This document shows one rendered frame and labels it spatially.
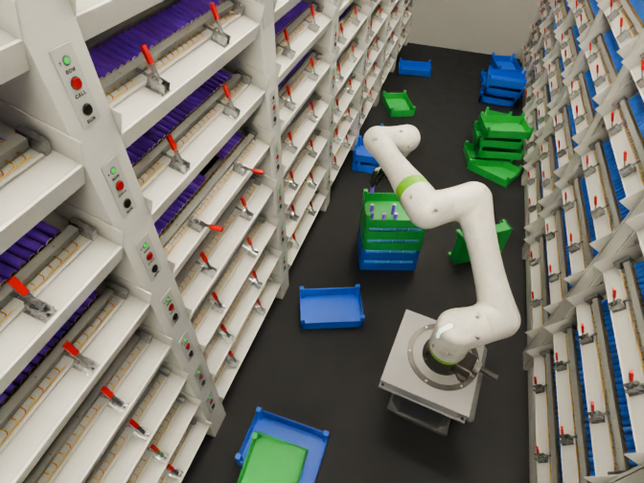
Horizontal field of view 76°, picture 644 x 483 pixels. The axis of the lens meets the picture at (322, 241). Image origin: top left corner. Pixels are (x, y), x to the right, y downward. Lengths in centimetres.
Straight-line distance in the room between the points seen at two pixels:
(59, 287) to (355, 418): 129
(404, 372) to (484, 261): 48
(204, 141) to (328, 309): 119
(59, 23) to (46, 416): 68
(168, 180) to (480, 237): 95
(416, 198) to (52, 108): 99
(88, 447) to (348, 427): 101
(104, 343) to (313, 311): 123
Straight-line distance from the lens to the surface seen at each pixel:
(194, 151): 110
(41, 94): 75
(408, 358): 157
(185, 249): 113
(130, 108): 90
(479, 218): 141
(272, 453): 169
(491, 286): 144
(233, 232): 141
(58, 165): 79
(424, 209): 132
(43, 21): 73
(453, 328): 138
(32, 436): 98
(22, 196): 75
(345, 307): 208
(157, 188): 100
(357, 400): 186
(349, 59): 258
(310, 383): 188
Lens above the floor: 171
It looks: 46 degrees down
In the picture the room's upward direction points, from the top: 2 degrees clockwise
